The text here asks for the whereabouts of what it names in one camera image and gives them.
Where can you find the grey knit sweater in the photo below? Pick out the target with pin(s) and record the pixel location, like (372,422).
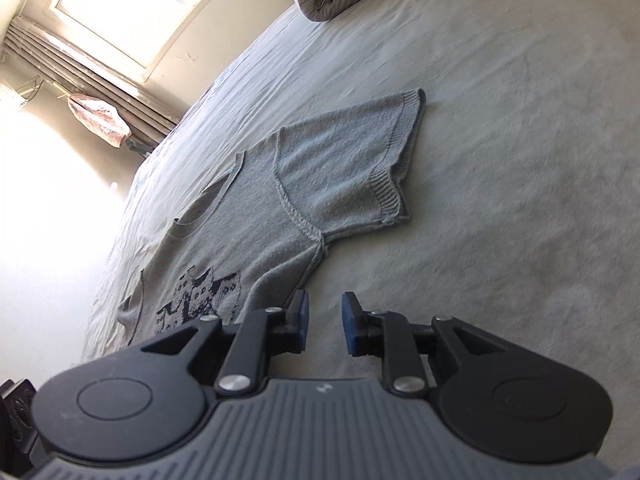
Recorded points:
(300,170)

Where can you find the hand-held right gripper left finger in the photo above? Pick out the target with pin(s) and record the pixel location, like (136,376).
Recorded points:
(302,320)

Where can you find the bed with grey sheet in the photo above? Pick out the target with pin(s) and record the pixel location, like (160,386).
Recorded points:
(500,160)

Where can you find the dark grey object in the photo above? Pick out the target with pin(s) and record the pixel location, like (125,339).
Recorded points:
(140,146)

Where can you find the pink hanging cloth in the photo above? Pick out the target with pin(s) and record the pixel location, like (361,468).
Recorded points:
(100,120)

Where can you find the grey curtain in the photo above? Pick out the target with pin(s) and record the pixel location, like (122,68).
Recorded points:
(100,85)

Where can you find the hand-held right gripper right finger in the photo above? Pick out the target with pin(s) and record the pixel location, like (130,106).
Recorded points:
(348,327)

